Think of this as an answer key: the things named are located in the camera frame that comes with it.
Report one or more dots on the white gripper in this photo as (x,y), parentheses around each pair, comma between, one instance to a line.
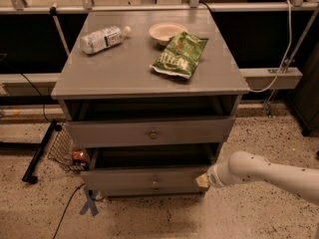
(212,178)

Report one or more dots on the black metal bar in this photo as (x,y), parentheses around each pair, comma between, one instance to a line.
(29,176)

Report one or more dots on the grey drawer cabinet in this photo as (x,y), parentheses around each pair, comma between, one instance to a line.
(118,84)

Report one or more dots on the wooden stick black tip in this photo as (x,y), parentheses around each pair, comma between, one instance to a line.
(53,13)

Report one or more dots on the clear plastic water bottle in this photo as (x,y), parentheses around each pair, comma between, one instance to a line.
(103,39)

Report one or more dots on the orange can in basket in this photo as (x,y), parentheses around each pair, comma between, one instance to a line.
(78,155)

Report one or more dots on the white ceramic bowl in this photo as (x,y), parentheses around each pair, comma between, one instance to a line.
(164,31)

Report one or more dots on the wire mesh basket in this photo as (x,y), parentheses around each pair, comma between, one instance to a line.
(61,149)

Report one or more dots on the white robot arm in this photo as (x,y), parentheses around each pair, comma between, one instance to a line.
(244,167)

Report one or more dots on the grey drawer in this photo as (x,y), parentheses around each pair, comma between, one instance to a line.
(142,132)
(148,170)

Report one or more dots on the green chip bag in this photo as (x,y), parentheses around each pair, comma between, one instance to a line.
(181,56)

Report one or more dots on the dark cabinet at right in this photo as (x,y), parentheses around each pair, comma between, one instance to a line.
(305,100)

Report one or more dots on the grey top drawer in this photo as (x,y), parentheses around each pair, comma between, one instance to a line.
(142,132)

